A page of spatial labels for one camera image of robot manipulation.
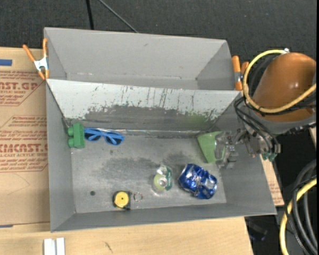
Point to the blue sunglasses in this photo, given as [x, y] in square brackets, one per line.
[106, 137]

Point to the light green cup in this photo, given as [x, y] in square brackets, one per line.
[206, 145]

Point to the grey metal bin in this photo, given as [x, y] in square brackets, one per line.
[138, 158]

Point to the brown cardboard board red print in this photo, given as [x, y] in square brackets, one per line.
[21, 142]

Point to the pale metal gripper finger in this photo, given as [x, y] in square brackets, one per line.
[230, 155]
[227, 137]

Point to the clear plastic bottle green label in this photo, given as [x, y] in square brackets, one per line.
[162, 180]

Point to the crushed blue can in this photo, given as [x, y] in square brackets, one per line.
[198, 180]

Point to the green toy brick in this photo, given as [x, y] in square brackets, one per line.
[76, 135]

